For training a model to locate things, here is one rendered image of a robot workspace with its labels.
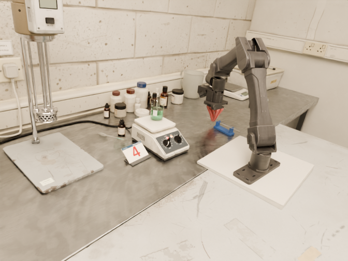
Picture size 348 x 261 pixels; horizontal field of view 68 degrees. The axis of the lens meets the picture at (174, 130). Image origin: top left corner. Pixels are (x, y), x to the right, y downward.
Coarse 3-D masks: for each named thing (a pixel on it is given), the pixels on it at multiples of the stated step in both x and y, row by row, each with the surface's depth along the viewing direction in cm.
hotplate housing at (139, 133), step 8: (136, 128) 99; (144, 128) 98; (168, 128) 100; (176, 128) 101; (136, 136) 100; (144, 136) 96; (152, 136) 94; (144, 144) 97; (152, 144) 94; (152, 152) 96; (160, 152) 92; (176, 152) 94
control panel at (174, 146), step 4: (172, 132) 99; (176, 132) 100; (160, 136) 94; (164, 136) 95; (168, 136) 96; (172, 136) 97; (160, 140) 93; (172, 140) 96; (184, 140) 99; (160, 144) 92; (172, 144) 95; (176, 144) 96; (180, 144) 97; (184, 144) 98; (164, 148) 92; (168, 148) 93; (172, 148) 94; (176, 148) 95; (180, 148) 96; (168, 152) 92
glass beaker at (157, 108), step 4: (152, 100) 101; (156, 100) 102; (160, 100) 102; (152, 104) 98; (156, 104) 97; (160, 104) 102; (152, 108) 99; (156, 108) 98; (160, 108) 98; (152, 112) 99; (156, 112) 99; (160, 112) 99; (152, 116) 100; (156, 116) 99; (160, 116) 100; (152, 120) 100; (156, 120) 100; (160, 120) 101
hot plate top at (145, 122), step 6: (138, 120) 100; (144, 120) 100; (150, 120) 101; (162, 120) 102; (168, 120) 103; (144, 126) 96; (150, 126) 96; (156, 126) 96; (162, 126) 97; (168, 126) 98
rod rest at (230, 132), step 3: (216, 123) 121; (219, 123) 122; (216, 126) 122; (219, 126) 122; (219, 129) 120; (222, 129) 119; (225, 129) 120; (231, 129) 116; (222, 132) 119; (225, 132) 118; (228, 132) 118; (231, 132) 117; (228, 135) 117; (231, 135) 117
